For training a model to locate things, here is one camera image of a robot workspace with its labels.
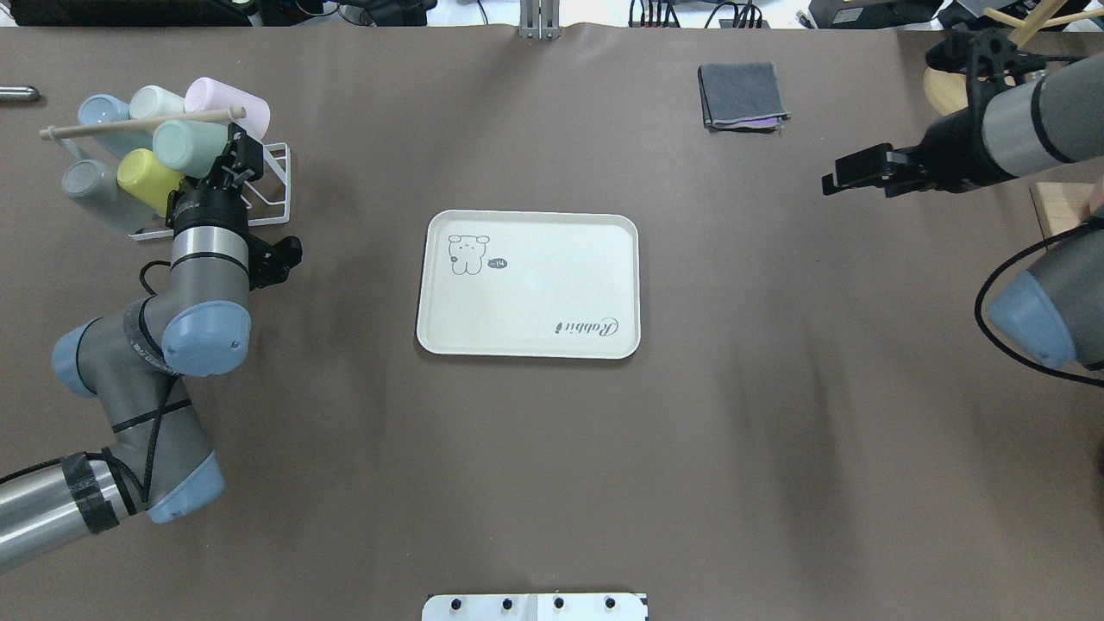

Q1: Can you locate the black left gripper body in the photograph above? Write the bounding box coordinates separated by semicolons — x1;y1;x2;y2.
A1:
169;122;265;235

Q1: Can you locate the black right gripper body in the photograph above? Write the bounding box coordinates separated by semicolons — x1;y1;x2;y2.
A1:
888;110;992;194

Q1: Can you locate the green plastic cup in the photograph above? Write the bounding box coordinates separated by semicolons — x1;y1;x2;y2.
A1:
151;119;229;179

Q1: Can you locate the cream rabbit tray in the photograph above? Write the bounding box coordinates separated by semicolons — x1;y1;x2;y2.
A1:
417;210;643;361

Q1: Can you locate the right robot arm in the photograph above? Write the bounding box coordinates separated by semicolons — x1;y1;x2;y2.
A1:
821;53;1101;386

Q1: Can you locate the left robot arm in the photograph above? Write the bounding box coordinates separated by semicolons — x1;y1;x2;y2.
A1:
3;123;301;571

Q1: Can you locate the yellow plastic cup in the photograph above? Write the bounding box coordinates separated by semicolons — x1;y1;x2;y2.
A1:
116;148;185;217

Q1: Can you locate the pink plastic cup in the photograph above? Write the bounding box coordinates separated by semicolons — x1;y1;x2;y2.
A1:
183;76;272;141

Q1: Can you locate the cream plastic cup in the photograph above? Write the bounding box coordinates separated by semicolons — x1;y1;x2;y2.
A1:
128;84;185;119

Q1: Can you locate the grey plastic cup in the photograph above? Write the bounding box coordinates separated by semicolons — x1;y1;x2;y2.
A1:
60;159;155;235

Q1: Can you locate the light blue plastic cup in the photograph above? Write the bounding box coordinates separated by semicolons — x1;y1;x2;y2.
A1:
78;93;153;159

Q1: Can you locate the wooden mug tree stand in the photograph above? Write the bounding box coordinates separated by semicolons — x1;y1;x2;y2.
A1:
922;1;1101;116

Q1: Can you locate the folded grey cloth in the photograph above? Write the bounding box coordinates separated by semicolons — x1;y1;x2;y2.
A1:
697;60;790;131

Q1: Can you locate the white wire cup rack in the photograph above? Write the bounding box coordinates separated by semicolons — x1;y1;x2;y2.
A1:
128;143;291;241

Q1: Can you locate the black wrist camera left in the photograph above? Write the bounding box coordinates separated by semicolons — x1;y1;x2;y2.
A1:
246;235;302;291

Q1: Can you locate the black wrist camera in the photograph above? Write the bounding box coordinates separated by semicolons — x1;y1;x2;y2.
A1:
922;28;1050;116
246;235;302;291

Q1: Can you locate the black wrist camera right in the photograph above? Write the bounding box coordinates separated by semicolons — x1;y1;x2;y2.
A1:
922;28;1050;116

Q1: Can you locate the wooden rack handle rod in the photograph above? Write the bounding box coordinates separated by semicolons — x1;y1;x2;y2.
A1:
38;106;248;141

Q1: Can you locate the aluminium frame post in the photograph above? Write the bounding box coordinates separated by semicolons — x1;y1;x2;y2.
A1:
517;0;562;41

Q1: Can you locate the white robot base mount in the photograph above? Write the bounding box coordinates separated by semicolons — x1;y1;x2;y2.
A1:
421;591;649;620

